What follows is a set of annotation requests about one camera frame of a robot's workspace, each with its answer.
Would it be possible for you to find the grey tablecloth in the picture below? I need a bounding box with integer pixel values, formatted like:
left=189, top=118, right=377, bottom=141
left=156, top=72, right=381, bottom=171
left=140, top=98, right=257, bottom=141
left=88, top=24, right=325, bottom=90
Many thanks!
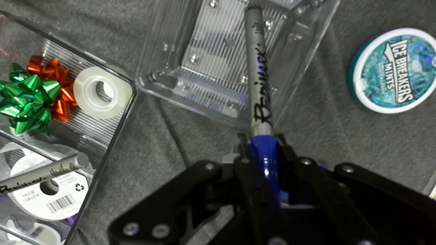
left=0, top=0, right=436, bottom=245

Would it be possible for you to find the clear tape roll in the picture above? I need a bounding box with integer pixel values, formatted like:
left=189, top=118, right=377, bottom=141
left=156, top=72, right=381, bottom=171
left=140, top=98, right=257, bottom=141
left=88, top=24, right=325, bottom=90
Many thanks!
left=72, top=65, right=134, bottom=120

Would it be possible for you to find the grey marker with black script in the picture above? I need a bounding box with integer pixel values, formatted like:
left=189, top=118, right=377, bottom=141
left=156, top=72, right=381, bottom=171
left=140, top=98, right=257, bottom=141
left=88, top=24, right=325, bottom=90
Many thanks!
left=0, top=152, right=83, bottom=196

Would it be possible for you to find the long clear plastic organizer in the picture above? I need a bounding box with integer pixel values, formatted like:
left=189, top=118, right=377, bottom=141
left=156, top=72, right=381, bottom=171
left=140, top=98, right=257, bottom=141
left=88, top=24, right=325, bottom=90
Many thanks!
left=0, top=11, right=137, bottom=245

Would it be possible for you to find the round blue mint tin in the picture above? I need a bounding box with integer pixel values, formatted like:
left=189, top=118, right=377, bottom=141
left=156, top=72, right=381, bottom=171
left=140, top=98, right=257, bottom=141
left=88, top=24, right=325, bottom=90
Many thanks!
left=347, top=26, right=436, bottom=114

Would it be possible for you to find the red gift bow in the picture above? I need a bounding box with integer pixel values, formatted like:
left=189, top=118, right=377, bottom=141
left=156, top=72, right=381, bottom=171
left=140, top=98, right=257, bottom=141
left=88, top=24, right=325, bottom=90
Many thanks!
left=25, top=54, right=79, bottom=124

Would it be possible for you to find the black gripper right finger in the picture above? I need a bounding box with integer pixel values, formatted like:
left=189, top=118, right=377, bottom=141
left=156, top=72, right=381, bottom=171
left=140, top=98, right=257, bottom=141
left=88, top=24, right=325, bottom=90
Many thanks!
left=276, top=135, right=436, bottom=245

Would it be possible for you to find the white spool with barcode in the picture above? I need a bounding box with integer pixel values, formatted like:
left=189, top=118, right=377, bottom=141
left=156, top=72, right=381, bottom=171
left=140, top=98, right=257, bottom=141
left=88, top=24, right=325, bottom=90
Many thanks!
left=5, top=151, right=94, bottom=222

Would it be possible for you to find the plain white ribbon spool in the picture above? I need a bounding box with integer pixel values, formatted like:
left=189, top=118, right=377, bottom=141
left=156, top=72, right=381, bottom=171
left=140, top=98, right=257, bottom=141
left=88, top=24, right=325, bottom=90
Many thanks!
left=0, top=216, right=69, bottom=245

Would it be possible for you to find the grey marker with blue cap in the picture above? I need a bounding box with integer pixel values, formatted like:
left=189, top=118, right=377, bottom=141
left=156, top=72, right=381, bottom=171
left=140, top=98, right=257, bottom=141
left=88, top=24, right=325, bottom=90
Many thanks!
left=242, top=4, right=284, bottom=195

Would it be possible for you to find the small clear plastic container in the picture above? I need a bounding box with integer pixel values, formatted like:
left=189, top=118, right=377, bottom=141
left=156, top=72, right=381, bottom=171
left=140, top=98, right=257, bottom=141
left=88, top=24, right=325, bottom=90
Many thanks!
left=134, top=0, right=342, bottom=133

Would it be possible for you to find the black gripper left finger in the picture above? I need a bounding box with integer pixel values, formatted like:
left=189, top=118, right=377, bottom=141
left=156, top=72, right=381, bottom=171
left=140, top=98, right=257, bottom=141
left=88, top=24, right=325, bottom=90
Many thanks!
left=107, top=143, right=273, bottom=245

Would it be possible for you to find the green gift bow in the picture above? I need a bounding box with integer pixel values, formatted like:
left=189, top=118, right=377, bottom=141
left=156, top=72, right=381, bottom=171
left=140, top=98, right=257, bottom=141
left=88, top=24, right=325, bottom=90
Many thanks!
left=0, top=61, right=62, bottom=136

